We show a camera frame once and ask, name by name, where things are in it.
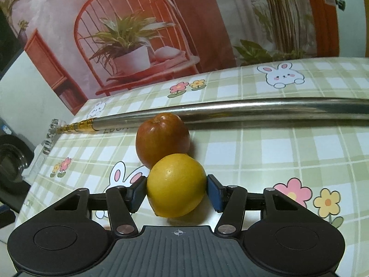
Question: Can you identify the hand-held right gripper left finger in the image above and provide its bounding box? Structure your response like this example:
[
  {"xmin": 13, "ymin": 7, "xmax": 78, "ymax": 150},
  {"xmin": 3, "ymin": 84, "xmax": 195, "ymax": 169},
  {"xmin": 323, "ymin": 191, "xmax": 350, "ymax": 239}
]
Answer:
[{"xmin": 49, "ymin": 176, "xmax": 148, "ymax": 236}]

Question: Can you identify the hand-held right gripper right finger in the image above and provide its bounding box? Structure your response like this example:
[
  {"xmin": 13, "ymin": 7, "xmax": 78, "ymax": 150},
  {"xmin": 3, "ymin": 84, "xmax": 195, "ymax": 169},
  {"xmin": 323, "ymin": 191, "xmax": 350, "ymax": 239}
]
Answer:
[{"xmin": 207, "ymin": 175, "xmax": 315, "ymax": 238}]

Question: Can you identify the large yellow lemon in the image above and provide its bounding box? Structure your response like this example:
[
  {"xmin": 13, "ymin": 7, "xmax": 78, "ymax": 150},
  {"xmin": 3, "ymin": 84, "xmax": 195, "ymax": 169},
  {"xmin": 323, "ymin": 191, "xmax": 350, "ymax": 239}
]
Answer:
[{"xmin": 146, "ymin": 154, "xmax": 207, "ymax": 218}]

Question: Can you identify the dark red apple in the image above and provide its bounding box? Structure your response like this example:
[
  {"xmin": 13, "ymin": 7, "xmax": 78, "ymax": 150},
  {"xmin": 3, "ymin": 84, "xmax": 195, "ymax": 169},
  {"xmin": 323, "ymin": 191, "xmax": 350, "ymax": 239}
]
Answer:
[{"xmin": 135, "ymin": 112, "xmax": 191, "ymax": 170}]

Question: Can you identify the checked bunny print tablecloth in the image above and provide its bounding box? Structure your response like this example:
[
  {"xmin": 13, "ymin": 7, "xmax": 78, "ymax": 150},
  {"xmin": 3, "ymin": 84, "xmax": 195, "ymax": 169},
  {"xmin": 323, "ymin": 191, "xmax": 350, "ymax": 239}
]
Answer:
[{"xmin": 17, "ymin": 56, "xmax": 369, "ymax": 277}]

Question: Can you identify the telescopic metal pole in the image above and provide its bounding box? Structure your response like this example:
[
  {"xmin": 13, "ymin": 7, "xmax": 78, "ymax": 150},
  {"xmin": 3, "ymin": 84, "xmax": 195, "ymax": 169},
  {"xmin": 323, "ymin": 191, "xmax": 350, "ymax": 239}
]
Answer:
[{"xmin": 58, "ymin": 97, "xmax": 369, "ymax": 134}]

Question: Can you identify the clear serrated pole head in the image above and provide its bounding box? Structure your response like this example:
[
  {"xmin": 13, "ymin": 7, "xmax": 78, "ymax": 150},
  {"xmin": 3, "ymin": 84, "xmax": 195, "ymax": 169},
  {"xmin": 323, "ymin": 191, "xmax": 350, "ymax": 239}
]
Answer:
[{"xmin": 42, "ymin": 118, "xmax": 63, "ymax": 155}]

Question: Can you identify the dark round container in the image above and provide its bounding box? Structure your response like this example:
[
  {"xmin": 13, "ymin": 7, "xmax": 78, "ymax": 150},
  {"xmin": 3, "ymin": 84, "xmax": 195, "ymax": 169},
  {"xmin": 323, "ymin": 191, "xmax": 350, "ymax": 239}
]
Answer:
[{"xmin": 0, "ymin": 135, "xmax": 33, "ymax": 205}]

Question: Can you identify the printed room scene backdrop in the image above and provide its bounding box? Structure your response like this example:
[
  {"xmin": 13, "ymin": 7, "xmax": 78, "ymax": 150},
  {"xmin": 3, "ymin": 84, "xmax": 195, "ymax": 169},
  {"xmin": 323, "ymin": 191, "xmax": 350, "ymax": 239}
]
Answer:
[{"xmin": 0, "ymin": 0, "xmax": 341, "ymax": 113}]

